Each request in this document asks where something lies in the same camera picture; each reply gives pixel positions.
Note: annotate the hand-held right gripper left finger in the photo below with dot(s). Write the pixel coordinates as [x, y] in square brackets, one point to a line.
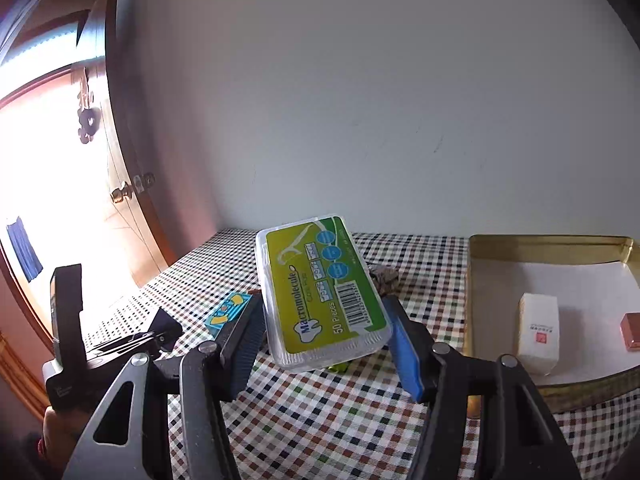
[245, 347]

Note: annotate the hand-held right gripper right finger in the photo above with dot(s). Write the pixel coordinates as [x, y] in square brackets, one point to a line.
[406, 360]

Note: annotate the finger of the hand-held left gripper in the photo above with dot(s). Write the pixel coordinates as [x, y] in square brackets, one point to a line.
[165, 325]
[135, 352]

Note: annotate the teal building block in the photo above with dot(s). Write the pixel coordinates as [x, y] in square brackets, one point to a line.
[225, 315]

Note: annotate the gold metal tray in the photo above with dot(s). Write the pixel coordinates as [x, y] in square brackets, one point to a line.
[590, 250]

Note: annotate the blue hanging cloth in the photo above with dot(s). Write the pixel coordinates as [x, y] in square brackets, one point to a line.
[24, 250]

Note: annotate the small grey metal trinket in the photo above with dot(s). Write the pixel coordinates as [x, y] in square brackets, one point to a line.
[385, 280]

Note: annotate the checked tablecloth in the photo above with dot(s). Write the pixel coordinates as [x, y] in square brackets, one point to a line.
[320, 425]

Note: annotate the brass door knob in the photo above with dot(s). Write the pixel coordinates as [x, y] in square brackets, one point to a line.
[120, 194]

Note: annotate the white box with red print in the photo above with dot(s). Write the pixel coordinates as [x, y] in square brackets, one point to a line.
[537, 332]

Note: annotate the white paper tray liner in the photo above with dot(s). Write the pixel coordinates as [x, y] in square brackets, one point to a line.
[585, 300]

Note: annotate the dark hanging ornament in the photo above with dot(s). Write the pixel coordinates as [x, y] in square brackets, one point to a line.
[89, 110]

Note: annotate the brown wooden door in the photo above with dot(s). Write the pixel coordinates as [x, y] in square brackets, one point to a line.
[135, 110]

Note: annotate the rose gold box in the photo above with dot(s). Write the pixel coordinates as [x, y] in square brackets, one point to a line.
[631, 332]

